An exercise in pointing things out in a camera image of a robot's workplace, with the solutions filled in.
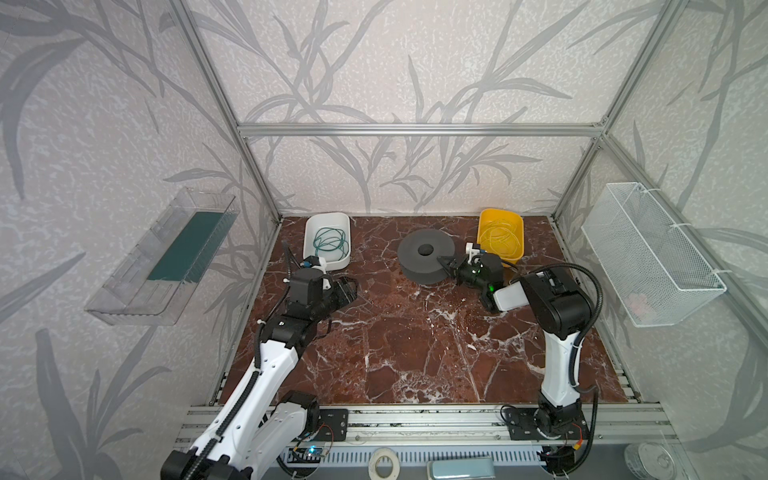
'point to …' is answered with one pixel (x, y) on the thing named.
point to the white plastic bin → (316, 220)
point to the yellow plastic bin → (513, 218)
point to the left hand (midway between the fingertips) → (357, 275)
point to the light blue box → (461, 469)
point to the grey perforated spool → (418, 254)
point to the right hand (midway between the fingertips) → (437, 250)
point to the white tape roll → (372, 461)
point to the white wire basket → (656, 272)
